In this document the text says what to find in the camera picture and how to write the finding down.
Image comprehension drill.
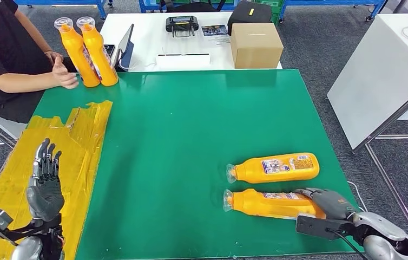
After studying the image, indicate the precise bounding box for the black bag with yellow tag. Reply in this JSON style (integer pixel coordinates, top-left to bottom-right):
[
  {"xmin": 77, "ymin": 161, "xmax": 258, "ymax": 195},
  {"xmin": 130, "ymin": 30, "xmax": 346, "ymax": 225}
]
[{"xmin": 227, "ymin": 1, "xmax": 273, "ymax": 36}]

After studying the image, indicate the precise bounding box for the tablet in blue case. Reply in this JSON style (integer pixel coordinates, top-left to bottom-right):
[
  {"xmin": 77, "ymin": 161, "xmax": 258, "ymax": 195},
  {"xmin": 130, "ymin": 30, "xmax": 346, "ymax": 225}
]
[{"xmin": 112, "ymin": 23, "xmax": 135, "ymax": 73}]

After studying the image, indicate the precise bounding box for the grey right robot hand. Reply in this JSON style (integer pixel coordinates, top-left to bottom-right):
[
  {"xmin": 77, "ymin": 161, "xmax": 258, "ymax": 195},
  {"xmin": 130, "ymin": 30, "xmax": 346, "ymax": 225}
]
[{"xmin": 293, "ymin": 187, "xmax": 357, "ymax": 222}]

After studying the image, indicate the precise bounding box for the white floor cable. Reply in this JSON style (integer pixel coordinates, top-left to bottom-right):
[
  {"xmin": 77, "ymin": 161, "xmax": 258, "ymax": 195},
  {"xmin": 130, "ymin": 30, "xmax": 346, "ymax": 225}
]
[{"xmin": 347, "ymin": 180, "xmax": 370, "ymax": 212}]

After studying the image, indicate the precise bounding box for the orange detergent bottle clear cap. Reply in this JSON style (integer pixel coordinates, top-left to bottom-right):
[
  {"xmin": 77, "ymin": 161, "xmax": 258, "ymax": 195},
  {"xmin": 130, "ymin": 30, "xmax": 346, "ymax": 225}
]
[
  {"xmin": 54, "ymin": 17, "xmax": 101, "ymax": 88},
  {"xmin": 225, "ymin": 152, "xmax": 320, "ymax": 185},
  {"xmin": 76, "ymin": 16, "xmax": 119, "ymax": 87},
  {"xmin": 222, "ymin": 188, "xmax": 327, "ymax": 220}
]

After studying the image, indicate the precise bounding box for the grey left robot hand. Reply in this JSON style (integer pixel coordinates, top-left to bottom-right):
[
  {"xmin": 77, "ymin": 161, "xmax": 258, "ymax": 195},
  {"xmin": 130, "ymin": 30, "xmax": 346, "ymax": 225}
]
[{"xmin": 26, "ymin": 138, "xmax": 65, "ymax": 223}]

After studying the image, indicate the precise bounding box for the white side table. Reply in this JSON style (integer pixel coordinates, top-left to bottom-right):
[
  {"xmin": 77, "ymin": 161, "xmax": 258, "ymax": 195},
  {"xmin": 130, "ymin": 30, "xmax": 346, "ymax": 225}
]
[{"xmin": 327, "ymin": 14, "xmax": 408, "ymax": 151}]

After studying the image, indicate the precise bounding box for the metal table frame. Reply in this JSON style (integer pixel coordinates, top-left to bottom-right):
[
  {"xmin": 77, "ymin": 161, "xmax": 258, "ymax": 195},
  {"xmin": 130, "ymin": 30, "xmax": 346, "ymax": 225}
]
[{"xmin": 351, "ymin": 62, "xmax": 408, "ymax": 248}]

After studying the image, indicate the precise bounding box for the person's right hand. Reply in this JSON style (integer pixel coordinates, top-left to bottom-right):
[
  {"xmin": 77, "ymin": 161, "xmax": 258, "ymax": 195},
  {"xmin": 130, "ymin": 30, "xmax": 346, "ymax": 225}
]
[{"xmin": 51, "ymin": 55, "xmax": 80, "ymax": 90}]

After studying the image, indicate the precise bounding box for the printed leaflet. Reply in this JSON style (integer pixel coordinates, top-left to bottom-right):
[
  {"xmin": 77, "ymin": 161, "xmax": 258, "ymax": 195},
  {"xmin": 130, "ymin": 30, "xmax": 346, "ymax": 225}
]
[{"xmin": 201, "ymin": 24, "xmax": 231, "ymax": 46}]

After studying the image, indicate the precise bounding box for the blue metal rack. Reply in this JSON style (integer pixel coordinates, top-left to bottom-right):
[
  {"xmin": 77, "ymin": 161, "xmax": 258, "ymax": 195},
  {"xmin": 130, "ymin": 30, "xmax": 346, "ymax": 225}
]
[
  {"xmin": 14, "ymin": 0, "xmax": 113, "ymax": 20},
  {"xmin": 139, "ymin": 0, "xmax": 241, "ymax": 13},
  {"xmin": 278, "ymin": 0, "xmax": 387, "ymax": 24}
]

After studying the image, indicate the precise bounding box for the white chair with metal leg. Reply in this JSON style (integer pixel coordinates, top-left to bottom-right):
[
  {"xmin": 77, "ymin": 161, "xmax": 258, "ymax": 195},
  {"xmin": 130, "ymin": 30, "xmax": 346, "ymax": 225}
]
[{"xmin": 0, "ymin": 104, "xmax": 27, "ymax": 150}]

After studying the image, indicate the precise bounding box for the brown cardboard box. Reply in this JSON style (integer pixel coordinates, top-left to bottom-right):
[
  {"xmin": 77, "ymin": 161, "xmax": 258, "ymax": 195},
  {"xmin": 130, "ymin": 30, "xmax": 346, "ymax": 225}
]
[{"xmin": 230, "ymin": 23, "xmax": 285, "ymax": 69}]

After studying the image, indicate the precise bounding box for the black remote controller with screen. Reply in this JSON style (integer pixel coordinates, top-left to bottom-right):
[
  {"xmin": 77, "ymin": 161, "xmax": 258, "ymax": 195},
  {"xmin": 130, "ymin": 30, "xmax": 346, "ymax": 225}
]
[{"xmin": 165, "ymin": 15, "xmax": 200, "ymax": 38}]

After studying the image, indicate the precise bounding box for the white flat box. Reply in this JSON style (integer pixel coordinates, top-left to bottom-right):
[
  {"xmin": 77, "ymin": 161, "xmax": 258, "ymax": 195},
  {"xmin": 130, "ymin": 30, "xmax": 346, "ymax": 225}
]
[{"xmin": 155, "ymin": 53, "xmax": 211, "ymax": 72}]

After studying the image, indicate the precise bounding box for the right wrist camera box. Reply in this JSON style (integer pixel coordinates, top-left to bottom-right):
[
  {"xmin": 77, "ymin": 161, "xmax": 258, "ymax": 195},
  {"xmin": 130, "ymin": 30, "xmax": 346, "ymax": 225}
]
[{"xmin": 295, "ymin": 214, "xmax": 357, "ymax": 241}]

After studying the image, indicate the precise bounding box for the yellow tape sheet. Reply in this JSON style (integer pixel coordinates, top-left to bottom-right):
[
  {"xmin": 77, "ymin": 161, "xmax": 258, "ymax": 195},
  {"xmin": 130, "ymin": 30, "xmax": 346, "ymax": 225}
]
[{"xmin": 0, "ymin": 100, "xmax": 113, "ymax": 260}]

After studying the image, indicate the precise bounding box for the green work table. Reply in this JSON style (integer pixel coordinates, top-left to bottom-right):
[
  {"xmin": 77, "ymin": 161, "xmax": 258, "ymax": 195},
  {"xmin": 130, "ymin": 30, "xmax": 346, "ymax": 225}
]
[{"xmin": 31, "ymin": 69, "xmax": 364, "ymax": 259}]

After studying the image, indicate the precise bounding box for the green plastic crate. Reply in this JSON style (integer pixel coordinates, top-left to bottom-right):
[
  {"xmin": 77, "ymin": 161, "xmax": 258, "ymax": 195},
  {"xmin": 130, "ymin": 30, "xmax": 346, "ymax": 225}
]
[{"xmin": 254, "ymin": 0, "xmax": 286, "ymax": 25}]

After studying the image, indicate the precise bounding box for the person's left hand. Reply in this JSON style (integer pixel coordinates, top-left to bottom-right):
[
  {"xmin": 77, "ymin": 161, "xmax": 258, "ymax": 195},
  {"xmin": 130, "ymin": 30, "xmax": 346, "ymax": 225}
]
[{"xmin": 44, "ymin": 50, "xmax": 65, "ymax": 67}]

